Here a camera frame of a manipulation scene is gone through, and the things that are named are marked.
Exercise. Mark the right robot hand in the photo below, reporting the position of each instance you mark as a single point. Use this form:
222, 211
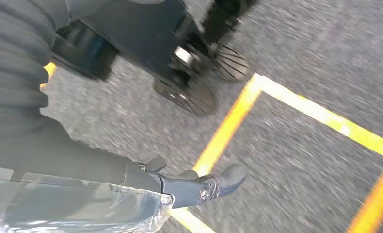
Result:
66, 167

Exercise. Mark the yellow floor tape square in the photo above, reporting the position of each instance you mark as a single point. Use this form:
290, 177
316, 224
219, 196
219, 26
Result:
230, 125

